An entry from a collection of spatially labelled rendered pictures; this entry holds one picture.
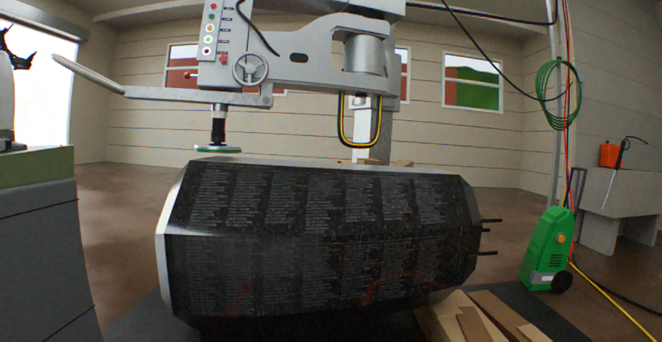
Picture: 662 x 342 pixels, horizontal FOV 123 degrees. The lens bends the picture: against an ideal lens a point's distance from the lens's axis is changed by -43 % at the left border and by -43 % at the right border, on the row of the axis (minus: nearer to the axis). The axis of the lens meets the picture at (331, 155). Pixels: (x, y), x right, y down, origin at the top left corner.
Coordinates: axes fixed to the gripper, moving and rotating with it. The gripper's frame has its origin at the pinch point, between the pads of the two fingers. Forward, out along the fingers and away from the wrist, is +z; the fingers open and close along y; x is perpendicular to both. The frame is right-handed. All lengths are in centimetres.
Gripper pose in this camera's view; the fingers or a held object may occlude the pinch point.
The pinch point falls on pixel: (21, 41)
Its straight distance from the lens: 116.0
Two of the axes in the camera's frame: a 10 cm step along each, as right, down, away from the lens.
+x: -0.1, -8.7, 4.9
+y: -1.8, -4.9, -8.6
